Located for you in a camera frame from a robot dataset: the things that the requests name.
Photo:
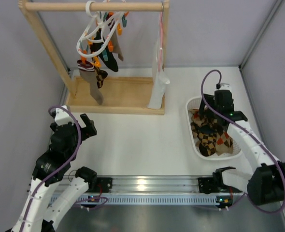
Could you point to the tan brown argyle sock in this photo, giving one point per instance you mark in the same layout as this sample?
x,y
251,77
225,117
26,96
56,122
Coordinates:
x,y
101,75

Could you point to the socks pile in basket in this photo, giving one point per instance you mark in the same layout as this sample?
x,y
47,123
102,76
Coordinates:
x,y
211,137

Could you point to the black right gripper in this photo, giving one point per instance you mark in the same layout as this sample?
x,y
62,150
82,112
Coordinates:
x,y
207,99

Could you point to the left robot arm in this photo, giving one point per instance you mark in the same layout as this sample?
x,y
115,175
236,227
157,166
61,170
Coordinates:
x,y
39,214

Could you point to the white hanging garment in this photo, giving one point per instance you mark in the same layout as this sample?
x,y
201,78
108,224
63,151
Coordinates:
x,y
160,81

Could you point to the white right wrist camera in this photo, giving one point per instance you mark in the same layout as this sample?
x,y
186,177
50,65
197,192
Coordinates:
x,y
223,86

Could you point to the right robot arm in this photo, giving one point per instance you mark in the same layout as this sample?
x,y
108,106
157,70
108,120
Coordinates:
x,y
265,182

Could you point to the wooden clothes rack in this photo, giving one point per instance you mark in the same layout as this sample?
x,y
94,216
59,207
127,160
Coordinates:
x,y
122,95

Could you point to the white plastic clip hanger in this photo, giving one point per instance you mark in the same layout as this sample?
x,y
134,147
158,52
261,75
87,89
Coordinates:
x,y
99,32

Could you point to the taupe striped-cuff sock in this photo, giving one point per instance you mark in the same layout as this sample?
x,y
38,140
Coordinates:
x,y
88,73

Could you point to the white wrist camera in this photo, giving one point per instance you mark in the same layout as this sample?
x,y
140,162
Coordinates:
x,y
62,117
223,86

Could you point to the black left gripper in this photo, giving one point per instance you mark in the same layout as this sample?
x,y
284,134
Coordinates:
x,y
85,129

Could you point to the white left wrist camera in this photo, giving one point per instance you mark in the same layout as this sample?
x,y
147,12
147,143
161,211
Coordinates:
x,y
62,117

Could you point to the black sock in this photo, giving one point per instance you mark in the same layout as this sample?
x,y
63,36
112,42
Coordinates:
x,y
106,56

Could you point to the pink hanger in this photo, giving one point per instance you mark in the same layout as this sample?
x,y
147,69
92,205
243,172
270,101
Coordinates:
x,y
160,42

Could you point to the aluminium mounting rail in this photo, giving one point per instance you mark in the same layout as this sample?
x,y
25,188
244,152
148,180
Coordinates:
x,y
159,190

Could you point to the taupe sock on hanger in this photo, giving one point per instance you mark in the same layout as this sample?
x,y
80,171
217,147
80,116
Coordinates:
x,y
115,44

